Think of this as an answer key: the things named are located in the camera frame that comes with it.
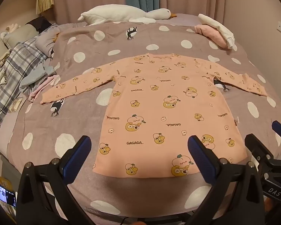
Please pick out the pink cartoon print shirt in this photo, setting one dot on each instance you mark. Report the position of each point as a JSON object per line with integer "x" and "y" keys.
{"x": 164, "y": 112}

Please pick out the folded pink cloth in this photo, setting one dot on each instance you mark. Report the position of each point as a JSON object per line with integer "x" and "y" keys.
{"x": 212, "y": 34}

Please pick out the white goose plush toy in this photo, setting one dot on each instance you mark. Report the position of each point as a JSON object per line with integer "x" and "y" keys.
{"x": 117, "y": 13}

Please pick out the black cloth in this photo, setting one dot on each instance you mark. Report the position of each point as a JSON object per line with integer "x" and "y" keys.
{"x": 41, "y": 24}

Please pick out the folded white cloth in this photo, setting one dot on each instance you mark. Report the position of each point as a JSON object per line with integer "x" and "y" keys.
{"x": 219, "y": 25}

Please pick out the beige pillow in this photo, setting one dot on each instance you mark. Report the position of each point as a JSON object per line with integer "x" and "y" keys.
{"x": 21, "y": 32}

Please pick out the light blue garment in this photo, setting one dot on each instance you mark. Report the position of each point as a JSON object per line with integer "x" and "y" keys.
{"x": 36, "y": 76}

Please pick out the small pale pink garment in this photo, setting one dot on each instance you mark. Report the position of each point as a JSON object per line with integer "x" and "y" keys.
{"x": 43, "y": 86}

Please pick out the mauve polka dot blanket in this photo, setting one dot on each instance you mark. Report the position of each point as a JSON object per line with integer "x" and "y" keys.
{"x": 89, "y": 49}

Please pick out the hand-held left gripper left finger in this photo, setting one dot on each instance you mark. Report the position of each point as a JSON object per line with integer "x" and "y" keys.
{"x": 77, "y": 154}

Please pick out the smartphone with lit screen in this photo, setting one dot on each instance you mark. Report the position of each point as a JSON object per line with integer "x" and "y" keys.
{"x": 4, "y": 193}

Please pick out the grey plaid quilt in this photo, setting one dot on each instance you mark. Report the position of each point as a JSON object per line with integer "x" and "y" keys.
{"x": 16, "y": 72}

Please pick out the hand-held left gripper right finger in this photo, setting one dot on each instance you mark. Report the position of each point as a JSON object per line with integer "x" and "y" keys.
{"x": 199, "y": 155}

